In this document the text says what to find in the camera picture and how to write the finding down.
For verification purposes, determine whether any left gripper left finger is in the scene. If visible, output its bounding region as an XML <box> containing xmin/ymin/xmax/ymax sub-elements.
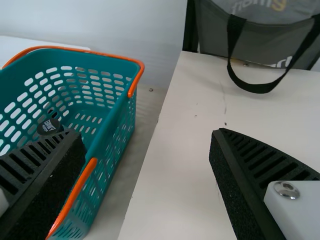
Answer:
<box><xmin>0</xmin><ymin>128</ymin><xmax>88</xmax><ymax>240</ymax></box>

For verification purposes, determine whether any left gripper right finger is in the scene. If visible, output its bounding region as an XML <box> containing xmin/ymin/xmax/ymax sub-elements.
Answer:
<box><xmin>208</xmin><ymin>127</ymin><xmax>320</xmax><ymax>240</ymax></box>

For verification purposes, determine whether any dark coffee bottle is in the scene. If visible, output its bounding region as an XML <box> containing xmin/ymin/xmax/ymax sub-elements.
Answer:
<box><xmin>36</xmin><ymin>119</ymin><xmax>65</xmax><ymax>138</ymax></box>

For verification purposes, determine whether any teal shopping basket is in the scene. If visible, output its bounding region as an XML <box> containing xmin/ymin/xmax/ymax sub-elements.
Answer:
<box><xmin>0</xmin><ymin>45</ymin><xmax>145</xmax><ymax>240</ymax></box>

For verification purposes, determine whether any dark grey bag with straps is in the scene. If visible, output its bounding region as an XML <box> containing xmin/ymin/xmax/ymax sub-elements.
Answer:
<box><xmin>183</xmin><ymin>0</ymin><xmax>320</xmax><ymax>95</ymax></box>

